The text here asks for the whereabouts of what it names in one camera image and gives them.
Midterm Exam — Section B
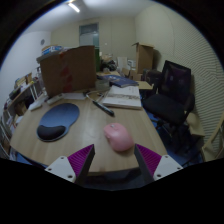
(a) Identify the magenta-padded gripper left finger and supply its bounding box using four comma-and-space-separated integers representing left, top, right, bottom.
44, 143, 96, 186

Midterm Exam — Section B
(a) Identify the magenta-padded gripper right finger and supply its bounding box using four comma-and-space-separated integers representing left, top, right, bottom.
133, 143, 184, 184

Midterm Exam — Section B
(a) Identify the pink computer mouse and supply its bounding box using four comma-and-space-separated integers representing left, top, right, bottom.
103, 122, 135, 153

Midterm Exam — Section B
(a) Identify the blue mouse pad, black wrist rest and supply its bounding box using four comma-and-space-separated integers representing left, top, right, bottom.
36, 102, 81, 143

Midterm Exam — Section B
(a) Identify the light wooden chair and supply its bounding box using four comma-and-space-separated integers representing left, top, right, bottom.
199, 113, 224, 163

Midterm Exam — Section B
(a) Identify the black office chair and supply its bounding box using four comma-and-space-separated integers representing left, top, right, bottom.
142, 60, 196, 158

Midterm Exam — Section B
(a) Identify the small white flat device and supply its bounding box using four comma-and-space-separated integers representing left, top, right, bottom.
28, 99, 44, 112

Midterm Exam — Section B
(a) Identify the black marker pen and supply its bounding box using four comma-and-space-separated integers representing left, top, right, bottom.
92, 99, 116, 117

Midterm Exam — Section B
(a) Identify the white paper sheet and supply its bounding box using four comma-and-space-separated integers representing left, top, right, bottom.
61, 91, 88, 101

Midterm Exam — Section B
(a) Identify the white book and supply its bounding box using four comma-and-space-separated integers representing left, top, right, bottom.
101, 85, 143, 110

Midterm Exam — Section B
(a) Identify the shelf unit with books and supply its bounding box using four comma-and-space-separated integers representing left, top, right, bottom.
0, 71, 44, 161

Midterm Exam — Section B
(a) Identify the clear round plastic container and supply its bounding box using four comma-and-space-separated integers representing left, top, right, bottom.
95, 79, 111, 93

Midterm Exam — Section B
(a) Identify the blue book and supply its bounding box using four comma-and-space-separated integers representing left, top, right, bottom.
97, 73, 140, 88

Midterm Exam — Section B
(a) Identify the large brown cardboard box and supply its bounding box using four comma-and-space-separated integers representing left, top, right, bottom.
36, 45, 98, 99

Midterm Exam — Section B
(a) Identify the tall open cardboard box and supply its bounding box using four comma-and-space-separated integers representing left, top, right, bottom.
131, 41, 155, 75

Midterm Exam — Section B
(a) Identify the ceiling tube light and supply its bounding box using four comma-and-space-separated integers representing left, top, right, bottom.
68, 2, 81, 14

